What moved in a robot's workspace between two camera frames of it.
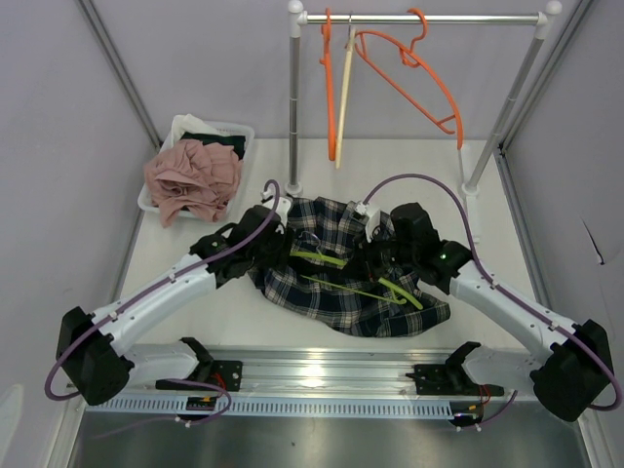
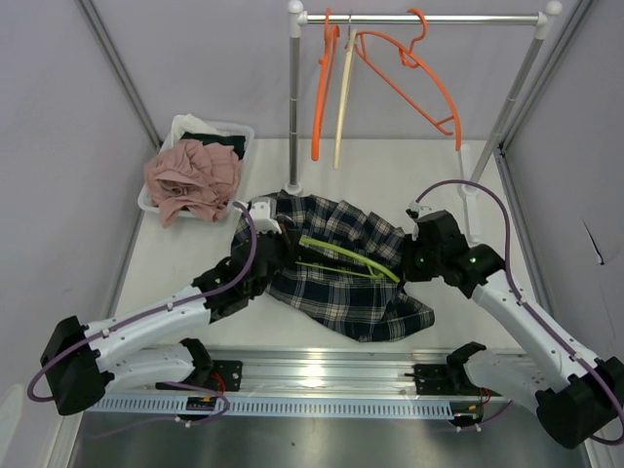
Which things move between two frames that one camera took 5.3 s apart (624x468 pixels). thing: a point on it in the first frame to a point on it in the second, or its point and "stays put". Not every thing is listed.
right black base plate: [451, 380] stays put
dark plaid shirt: [338, 279] stays put
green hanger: [319, 256] to [375, 275]
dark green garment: [235, 141] stays put
